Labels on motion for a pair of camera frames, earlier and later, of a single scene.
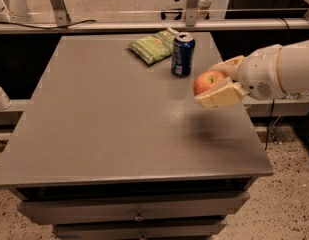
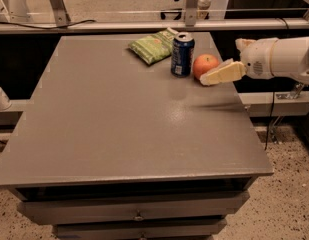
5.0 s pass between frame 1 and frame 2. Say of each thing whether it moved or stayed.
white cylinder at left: stayed
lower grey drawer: stayed
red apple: moved
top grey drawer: stayed
